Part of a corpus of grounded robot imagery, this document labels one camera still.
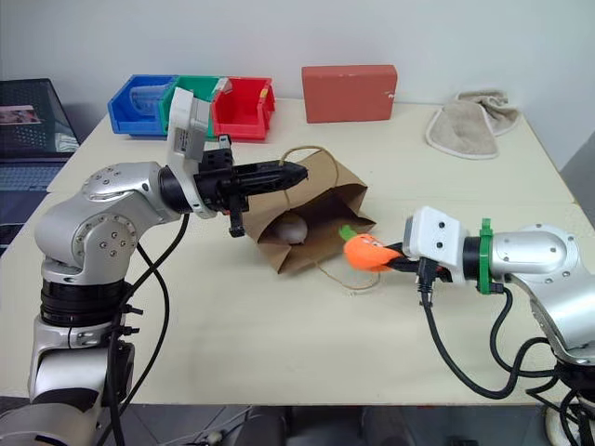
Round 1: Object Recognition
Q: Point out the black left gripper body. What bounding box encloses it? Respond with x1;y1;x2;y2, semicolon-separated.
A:
193;133;251;239

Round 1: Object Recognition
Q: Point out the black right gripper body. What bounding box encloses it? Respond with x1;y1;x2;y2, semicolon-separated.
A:
393;254;455;285

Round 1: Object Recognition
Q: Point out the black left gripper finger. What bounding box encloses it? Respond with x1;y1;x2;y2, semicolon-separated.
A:
233;159;311;182
235;178;307;198

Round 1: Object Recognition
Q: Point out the orange carrot plush toy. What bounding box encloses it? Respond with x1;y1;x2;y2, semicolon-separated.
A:
337;224;405;272

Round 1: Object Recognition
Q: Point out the brown paper bag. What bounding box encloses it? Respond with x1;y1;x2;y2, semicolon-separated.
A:
243;145;380;292

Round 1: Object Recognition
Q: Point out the white plush toy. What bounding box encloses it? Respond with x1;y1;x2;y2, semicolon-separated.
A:
271;216;310;245

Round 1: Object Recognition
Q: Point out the red plastic storage bin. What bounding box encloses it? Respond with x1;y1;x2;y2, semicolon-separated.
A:
210;76;277;143

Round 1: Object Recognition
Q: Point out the green wrist clamp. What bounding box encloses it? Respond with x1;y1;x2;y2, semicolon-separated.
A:
475;216;506;296

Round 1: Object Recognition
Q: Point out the green plastic storage bin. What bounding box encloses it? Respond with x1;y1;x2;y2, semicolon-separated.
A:
158;74;230;140

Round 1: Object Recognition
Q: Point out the red-brown rectangular box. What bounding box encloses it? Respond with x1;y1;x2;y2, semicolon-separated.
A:
300;64;400;125

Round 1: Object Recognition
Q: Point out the blue plastic storage bin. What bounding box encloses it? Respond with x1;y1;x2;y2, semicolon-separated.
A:
107;73;179;138

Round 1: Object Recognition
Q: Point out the beige towel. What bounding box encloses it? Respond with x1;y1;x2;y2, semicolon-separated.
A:
424;88;522;161

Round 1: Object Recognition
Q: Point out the dark laptop computer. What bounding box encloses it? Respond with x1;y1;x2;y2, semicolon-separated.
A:
0;77;81;257

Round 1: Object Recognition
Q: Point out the white round base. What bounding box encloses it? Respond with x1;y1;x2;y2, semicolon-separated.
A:
543;402;595;446

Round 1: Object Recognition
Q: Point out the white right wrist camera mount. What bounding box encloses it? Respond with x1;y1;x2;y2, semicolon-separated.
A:
402;206;470;285

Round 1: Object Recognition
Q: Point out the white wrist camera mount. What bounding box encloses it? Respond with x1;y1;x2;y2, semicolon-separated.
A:
402;206;470;285
165;86;219;220

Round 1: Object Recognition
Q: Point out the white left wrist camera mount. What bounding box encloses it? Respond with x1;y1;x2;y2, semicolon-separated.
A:
165;86;219;220

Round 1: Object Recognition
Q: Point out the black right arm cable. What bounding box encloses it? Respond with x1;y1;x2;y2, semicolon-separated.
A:
416;256;559;400

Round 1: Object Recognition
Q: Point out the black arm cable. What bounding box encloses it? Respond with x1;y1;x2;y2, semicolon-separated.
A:
99;211;192;446
416;256;559;400

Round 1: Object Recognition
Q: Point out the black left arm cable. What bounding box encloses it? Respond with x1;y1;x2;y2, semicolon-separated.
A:
99;211;192;446

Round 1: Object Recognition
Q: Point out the black cable bundle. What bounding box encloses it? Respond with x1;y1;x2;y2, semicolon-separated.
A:
524;337;595;446

